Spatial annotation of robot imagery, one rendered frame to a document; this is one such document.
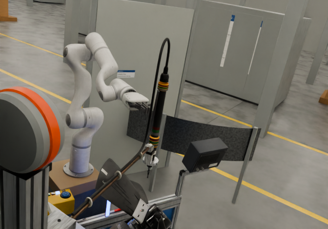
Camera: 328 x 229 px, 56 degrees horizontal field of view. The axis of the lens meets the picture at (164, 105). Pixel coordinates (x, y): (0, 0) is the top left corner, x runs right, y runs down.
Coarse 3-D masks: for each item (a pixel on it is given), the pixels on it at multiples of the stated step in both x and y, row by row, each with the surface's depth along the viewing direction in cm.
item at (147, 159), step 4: (148, 144) 130; (144, 148) 129; (152, 148) 129; (148, 152) 129; (152, 152) 129; (144, 156) 137; (148, 156) 131; (152, 156) 132; (144, 160) 133; (148, 160) 132; (156, 160) 136; (148, 164) 133; (152, 164) 133; (156, 164) 134
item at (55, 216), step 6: (54, 210) 82; (48, 216) 80; (54, 216) 80; (60, 216) 80; (66, 216) 81; (48, 222) 78; (54, 222) 78; (60, 222) 78; (66, 222) 79; (72, 222) 79; (48, 228) 76; (54, 228) 76; (60, 228) 77; (66, 228) 77; (72, 228) 79
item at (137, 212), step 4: (140, 200) 137; (140, 204) 136; (144, 204) 138; (136, 208) 134; (140, 208) 135; (144, 208) 137; (136, 212) 133; (140, 212) 134; (144, 212) 136; (136, 216) 132; (140, 216) 133; (144, 216) 135; (140, 220) 133
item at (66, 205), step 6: (60, 192) 164; (48, 198) 159; (54, 198) 159; (60, 198) 160; (66, 198) 161; (72, 198) 162; (54, 204) 156; (60, 204) 157; (66, 204) 160; (72, 204) 162; (66, 210) 161; (72, 210) 163
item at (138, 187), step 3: (132, 183) 165; (135, 183) 168; (138, 183) 171; (135, 186) 163; (138, 186) 165; (141, 186) 168; (138, 189) 160; (141, 189) 162; (141, 192) 158; (144, 192) 160; (141, 195) 155; (144, 195) 157; (141, 198) 153; (144, 198) 154; (144, 201) 150; (147, 201) 152
